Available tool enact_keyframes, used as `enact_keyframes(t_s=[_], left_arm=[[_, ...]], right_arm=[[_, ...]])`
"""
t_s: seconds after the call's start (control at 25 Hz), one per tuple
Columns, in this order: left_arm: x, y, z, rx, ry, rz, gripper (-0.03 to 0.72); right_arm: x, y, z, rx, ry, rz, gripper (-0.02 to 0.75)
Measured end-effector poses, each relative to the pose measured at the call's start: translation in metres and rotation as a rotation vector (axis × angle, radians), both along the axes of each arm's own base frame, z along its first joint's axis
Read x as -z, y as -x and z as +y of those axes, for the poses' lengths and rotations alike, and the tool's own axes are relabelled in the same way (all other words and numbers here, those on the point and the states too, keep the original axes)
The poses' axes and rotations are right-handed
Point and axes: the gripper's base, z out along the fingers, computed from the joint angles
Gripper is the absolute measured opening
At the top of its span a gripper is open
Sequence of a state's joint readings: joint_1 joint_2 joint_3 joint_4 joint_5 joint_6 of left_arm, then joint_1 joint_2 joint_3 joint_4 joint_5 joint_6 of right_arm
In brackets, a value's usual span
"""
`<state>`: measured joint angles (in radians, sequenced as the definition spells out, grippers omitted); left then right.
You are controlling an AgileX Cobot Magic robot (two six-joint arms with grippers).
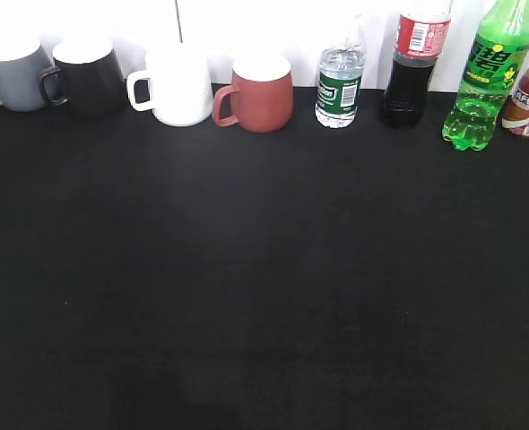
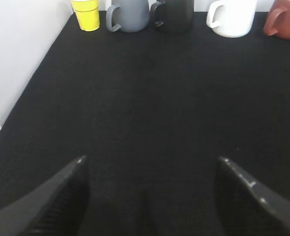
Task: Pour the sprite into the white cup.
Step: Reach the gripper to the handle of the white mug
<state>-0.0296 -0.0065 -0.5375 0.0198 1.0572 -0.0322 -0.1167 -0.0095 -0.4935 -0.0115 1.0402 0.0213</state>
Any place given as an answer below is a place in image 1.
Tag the green sprite bottle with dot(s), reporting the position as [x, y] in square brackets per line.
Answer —
[498, 52]

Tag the clear green-label water bottle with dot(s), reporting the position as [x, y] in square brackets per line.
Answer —
[340, 71]

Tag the black ceramic mug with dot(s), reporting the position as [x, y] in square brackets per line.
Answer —
[86, 76]

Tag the white ceramic mug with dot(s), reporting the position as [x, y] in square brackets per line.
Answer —
[175, 85]

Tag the cola bottle red label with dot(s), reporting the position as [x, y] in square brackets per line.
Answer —
[420, 36]

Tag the red ceramic mug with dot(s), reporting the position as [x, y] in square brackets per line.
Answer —
[259, 98]

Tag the grey ceramic mug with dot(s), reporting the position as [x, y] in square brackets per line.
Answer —
[21, 59]

